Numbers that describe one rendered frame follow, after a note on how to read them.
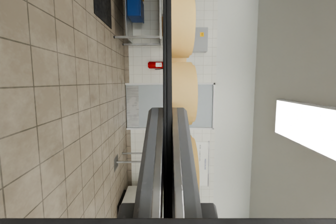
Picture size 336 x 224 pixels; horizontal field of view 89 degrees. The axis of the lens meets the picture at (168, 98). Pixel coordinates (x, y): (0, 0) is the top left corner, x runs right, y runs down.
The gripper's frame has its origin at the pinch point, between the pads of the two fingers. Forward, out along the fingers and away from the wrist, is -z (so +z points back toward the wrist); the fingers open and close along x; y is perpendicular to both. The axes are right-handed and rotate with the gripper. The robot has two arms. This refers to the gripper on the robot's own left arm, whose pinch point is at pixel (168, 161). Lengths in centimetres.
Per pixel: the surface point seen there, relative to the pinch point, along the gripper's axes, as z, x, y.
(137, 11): -344, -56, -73
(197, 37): -359, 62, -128
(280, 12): -327, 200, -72
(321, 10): -240, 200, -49
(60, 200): -55, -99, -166
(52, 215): -43, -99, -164
